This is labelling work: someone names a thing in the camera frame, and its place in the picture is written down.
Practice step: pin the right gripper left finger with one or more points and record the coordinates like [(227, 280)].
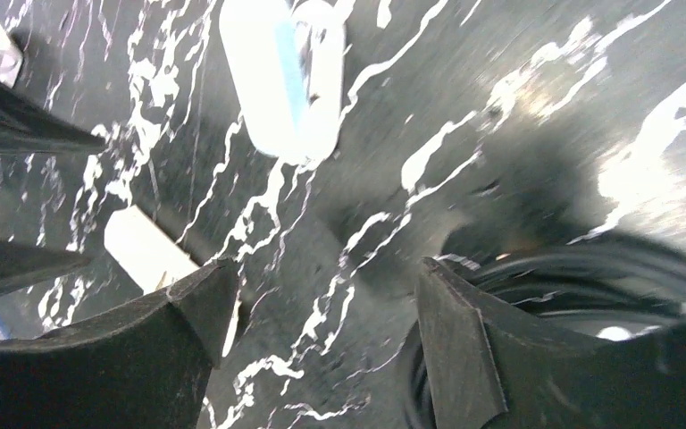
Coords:
[(143, 364)]

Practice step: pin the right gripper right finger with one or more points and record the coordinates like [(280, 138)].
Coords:
[(492, 365)]

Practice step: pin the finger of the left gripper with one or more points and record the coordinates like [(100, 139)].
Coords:
[(27, 128), (23, 265)]

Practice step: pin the small white stapler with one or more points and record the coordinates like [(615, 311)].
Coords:
[(146, 254)]

